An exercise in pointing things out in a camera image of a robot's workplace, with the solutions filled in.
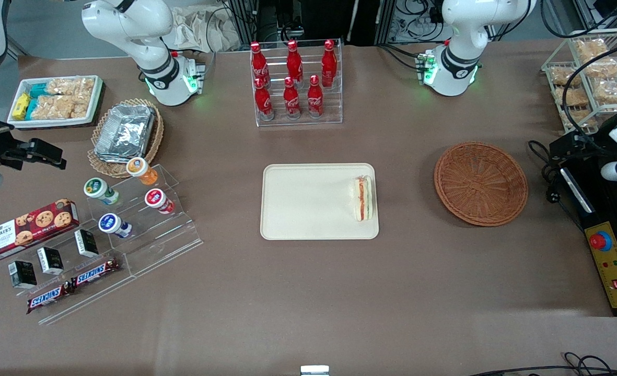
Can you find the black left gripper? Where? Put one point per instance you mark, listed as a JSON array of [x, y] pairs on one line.
[[594, 140]]

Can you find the triangular sandwich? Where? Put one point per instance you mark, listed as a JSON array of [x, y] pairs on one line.
[[363, 198]]

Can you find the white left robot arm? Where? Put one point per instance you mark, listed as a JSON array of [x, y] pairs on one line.
[[460, 31]]

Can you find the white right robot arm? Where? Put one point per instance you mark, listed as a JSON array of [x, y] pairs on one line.
[[130, 26]]

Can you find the light tan wicker basket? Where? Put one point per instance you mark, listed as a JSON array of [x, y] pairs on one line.
[[104, 168]]

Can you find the white rectangular snack tray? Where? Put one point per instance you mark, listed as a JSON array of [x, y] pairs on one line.
[[97, 99]]

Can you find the brown round wicker basket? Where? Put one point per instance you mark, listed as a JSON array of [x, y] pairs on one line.
[[480, 183]]

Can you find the cream rectangular serving tray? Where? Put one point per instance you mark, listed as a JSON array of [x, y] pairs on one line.
[[308, 201]]

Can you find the clear rice cracker bag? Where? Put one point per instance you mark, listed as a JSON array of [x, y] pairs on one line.
[[60, 107], [590, 50], [573, 96], [565, 75], [608, 68], [70, 86], [616, 92], [580, 117]]

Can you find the teal snack packet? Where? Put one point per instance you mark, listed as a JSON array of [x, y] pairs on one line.
[[38, 90], [32, 108]]

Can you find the yellow snack packet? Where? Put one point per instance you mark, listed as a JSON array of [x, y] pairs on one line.
[[21, 106]]

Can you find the black equipment platform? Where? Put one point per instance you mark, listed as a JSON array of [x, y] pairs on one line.
[[606, 209]]

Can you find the green lid gum jar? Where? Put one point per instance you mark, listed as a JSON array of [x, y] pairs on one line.
[[96, 188]]

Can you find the red Walkers cookie box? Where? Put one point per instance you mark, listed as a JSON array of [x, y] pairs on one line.
[[26, 230]]

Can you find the foil container stack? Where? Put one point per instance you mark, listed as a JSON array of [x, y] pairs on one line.
[[125, 130]]

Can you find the small black box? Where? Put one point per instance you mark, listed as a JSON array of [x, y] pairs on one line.
[[86, 243], [50, 261], [22, 274]]

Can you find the blue lid gum jar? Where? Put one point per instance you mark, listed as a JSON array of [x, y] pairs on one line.
[[109, 223]]

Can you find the orange lid gum jar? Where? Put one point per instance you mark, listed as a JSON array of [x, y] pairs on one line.
[[140, 168]]

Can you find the yellow emergency stop control box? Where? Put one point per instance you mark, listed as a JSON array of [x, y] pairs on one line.
[[614, 266]]

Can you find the red lid gum jar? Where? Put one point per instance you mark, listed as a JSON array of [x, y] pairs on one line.
[[155, 198]]

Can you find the Snickers chocolate bar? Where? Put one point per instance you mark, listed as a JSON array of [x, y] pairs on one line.
[[47, 297], [95, 272]]

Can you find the clear acrylic stepped stand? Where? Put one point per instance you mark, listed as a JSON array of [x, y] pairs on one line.
[[99, 295], [167, 245]]

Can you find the beige crumpled cloth bag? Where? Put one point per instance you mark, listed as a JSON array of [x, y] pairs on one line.
[[193, 28]]

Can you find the red cola bottle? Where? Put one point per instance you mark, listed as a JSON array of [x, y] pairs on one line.
[[291, 102], [257, 62], [329, 62], [263, 102], [294, 62], [315, 99]]

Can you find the clear acrylic bottle rack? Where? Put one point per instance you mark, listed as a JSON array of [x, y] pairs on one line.
[[300, 121]]

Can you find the aluminium profile frame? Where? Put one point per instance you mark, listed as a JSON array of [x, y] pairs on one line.
[[384, 21]]

